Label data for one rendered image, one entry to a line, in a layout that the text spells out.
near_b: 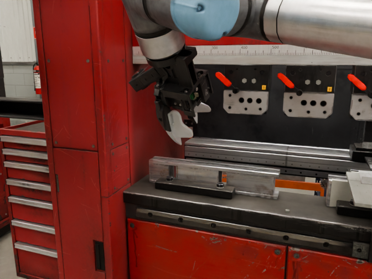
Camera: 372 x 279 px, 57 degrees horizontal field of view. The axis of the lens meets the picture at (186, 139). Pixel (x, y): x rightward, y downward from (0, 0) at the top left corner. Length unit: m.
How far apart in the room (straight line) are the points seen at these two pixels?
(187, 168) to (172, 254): 0.32
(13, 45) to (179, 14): 6.84
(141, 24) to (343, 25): 0.27
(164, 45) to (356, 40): 0.27
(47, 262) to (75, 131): 1.08
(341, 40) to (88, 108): 0.89
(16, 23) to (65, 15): 5.97
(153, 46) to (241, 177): 0.80
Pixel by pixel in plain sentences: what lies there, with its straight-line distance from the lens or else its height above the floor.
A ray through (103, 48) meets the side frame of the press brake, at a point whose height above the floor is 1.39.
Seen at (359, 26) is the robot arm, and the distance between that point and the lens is 0.44.
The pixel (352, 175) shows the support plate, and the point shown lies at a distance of 1.20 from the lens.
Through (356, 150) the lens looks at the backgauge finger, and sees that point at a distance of 1.43.
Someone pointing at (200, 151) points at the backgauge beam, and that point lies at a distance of 1.55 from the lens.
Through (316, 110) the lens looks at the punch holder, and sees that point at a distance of 1.16.
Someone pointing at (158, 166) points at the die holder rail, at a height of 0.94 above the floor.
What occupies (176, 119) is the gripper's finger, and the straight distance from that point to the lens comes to 0.65.
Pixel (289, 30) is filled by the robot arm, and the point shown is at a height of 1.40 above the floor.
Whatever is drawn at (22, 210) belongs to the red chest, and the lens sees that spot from 2.10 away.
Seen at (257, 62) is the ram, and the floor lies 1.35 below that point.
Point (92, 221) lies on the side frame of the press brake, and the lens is 1.31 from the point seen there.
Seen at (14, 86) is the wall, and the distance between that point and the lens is 7.31.
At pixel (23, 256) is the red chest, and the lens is 2.25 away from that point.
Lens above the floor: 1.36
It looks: 13 degrees down
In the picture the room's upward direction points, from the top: straight up
